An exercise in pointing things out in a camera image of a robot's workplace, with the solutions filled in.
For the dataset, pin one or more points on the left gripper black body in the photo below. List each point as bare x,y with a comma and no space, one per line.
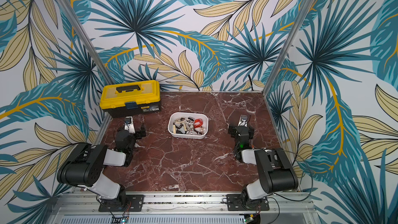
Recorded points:
138,135

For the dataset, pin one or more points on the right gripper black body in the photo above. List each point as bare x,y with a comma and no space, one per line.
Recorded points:
242,129

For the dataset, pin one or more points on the cream square-face watch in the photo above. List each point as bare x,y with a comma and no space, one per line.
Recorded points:
188,124

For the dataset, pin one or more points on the small cream watch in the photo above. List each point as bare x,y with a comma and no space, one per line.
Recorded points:
180,120

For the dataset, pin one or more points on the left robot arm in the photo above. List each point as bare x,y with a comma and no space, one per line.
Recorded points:
84,169

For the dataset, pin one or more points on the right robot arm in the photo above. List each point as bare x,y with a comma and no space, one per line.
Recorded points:
275,172

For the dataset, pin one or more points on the white plastic storage box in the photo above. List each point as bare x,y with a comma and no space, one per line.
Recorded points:
192,116

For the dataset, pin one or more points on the yellow and black toolbox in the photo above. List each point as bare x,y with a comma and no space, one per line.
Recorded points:
129,99

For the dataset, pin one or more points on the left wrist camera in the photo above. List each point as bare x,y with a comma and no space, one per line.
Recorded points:
129,125

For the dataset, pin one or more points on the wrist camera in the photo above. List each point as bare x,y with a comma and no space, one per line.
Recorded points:
129,125
244,121

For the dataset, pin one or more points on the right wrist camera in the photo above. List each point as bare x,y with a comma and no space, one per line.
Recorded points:
244,121

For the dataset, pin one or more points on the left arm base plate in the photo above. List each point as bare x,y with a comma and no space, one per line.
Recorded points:
131,203

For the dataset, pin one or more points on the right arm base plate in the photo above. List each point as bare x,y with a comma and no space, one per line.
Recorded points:
240,202

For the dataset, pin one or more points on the aluminium front rail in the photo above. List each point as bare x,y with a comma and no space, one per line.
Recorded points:
185,208

